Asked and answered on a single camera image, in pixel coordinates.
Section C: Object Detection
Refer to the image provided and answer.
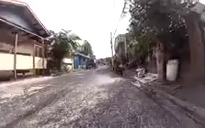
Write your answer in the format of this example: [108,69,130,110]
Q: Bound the dark vehicle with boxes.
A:
[85,58,98,70]

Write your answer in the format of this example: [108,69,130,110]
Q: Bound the overhead wires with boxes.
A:
[111,0,128,38]

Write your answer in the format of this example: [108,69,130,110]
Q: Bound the large dark tree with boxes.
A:
[123,0,204,81]

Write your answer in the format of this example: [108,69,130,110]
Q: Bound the white barrel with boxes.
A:
[165,59,180,82]

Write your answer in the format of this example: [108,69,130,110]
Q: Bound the wooden house with porch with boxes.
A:
[0,0,52,81]

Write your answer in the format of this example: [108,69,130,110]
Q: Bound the raised concrete pavement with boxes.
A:
[133,71,205,126]

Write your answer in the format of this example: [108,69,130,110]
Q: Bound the brown wall with gate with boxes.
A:
[183,3,205,86]

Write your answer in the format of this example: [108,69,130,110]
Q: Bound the tall tree behind blue building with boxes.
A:
[79,39,95,58]

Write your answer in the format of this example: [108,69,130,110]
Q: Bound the broad leafy tree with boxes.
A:
[47,29,83,73]

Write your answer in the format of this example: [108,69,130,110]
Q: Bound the blue building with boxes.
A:
[72,52,93,70]

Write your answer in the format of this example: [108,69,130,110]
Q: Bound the grey building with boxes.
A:
[113,33,128,66]

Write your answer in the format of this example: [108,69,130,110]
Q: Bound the grey gravel road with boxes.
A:
[0,65,205,128]

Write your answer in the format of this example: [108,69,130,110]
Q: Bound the utility pole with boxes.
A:
[109,32,115,69]

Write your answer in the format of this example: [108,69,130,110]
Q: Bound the pale concrete strip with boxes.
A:
[0,75,56,90]

